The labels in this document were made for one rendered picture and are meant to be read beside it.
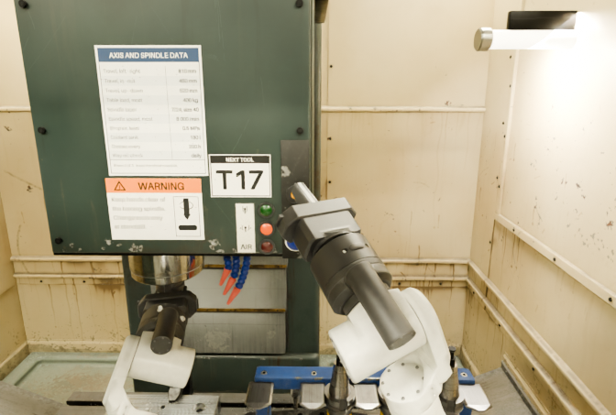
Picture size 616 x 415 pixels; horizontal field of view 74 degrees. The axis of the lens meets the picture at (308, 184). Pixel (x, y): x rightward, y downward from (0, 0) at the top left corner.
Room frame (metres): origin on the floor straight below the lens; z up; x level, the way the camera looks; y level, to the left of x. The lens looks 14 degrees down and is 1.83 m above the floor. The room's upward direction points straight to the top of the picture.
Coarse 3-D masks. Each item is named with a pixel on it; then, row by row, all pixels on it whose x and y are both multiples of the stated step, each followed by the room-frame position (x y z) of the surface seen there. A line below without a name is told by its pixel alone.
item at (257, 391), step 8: (248, 384) 0.75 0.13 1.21; (256, 384) 0.75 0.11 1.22; (264, 384) 0.75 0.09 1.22; (272, 384) 0.75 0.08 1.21; (248, 392) 0.73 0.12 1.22; (256, 392) 0.73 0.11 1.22; (264, 392) 0.73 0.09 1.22; (248, 400) 0.70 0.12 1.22; (256, 400) 0.70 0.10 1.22; (264, 400) 0.70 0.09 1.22; (256, 408) 0.69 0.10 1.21
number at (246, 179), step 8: (240, 168) 0.65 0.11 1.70; (248, 168) 0.65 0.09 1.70; (256, 168) 0.65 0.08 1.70; (264, 168) 0.65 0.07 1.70; (240, 176) 0.65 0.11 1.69; (248, 176) 0.65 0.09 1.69; (256, 176) 0.65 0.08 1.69; (264, 176) 0.65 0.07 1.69; (240, 184) 0.65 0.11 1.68; (248, 184) 0.65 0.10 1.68; (256, 184) 0.65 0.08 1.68; (264, 184) 0.65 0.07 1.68; (240, 192) 0.65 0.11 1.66; (248, 192) 0.65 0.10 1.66; (256, 192) 0.65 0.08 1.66; (264, 192) 0.65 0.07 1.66
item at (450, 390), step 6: (450, 366) 0.71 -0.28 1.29; (456, 366) 0.71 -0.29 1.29; (456, 372) 0.71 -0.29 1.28; (450, 378) 0.70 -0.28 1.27; (456, 378) 0.70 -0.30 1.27; (444, 384) 0.70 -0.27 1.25; (450, 384) 0.70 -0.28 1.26; (456, 384) 0.70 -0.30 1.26; (444, 390) 0.70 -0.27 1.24; (450, 390) 0.70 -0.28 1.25; (456, 390) 0.70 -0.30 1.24; (444, 396) 0.70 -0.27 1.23; (450, 396) 0.70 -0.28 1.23; (456, 396) 0.70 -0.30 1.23
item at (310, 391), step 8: (304, 384) 0.75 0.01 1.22; (312, 384) 0.75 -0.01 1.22; (320, 384) 0.75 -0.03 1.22; (304, 392) 0.73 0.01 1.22; (312, 392) 0.73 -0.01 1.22; (320, 392) 0.73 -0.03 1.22; (304, 400) 0.70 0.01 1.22; (312, 400) 0.70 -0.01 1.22; (320, 400) 0.70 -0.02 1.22; (312, 408) 0.69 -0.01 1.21; (320, 408) 0.69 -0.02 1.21
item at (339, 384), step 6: (336, 366) 0.71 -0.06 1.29; (342, 366) 0.71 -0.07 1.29; (336, 372) 0.71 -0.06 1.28; (342, 372) 0.71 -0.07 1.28; (336, 378) 0.70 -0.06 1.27; (342, 378) 0.70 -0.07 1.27; (348, 378) 0.72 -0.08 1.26; (330, 384) 0.72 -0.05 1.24; (336, 384) 0.70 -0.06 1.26; (342, 384) 0.70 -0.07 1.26; (348, 384) 0.71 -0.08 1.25; (330, 390) 0.71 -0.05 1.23; (336, 390) 0.70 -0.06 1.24; (342, 390) 0.70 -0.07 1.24; (348, 390) 0.71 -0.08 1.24; (336, 396) 0.70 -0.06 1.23; (342, 396) 0.70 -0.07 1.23; (348, 396) 0.71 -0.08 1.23
